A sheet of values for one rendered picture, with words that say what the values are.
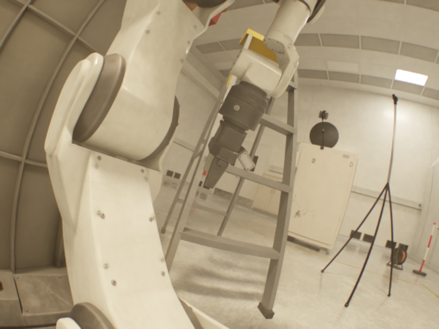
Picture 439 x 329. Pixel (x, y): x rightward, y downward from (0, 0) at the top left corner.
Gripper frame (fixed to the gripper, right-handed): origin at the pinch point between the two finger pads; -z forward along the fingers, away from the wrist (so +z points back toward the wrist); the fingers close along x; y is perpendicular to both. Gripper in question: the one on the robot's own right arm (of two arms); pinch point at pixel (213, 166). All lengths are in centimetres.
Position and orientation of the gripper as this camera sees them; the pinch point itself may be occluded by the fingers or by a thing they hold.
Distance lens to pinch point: 45.9
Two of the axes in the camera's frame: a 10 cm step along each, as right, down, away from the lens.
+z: 4.5, -8.7, -1.9
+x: -0.9, -2.5, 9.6
